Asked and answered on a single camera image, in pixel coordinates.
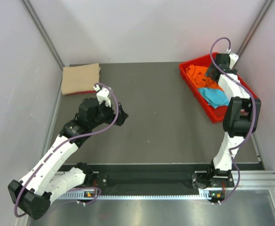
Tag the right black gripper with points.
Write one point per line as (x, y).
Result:
(209, 72)

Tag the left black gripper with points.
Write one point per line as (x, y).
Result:
(112, 116)

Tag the orange t shirt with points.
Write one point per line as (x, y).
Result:
(199, 79)

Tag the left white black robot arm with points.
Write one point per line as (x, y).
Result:
(34, 193)

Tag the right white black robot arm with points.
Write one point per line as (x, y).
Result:
(239, 122)

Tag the blue t shirt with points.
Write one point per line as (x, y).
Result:
(214, 97)

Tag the folded red t shirt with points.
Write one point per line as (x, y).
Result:
(82, 92)

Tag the red plastic bin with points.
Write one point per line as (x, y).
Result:
(198, 99)

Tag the folded beige t shirt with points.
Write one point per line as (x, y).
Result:
(80, 78)

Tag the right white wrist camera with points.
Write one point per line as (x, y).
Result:
(233, 58)

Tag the grey slotted cable duct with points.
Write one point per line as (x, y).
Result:
(81, 195)

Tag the aluminium frame rail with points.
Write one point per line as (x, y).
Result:
(257, 180)

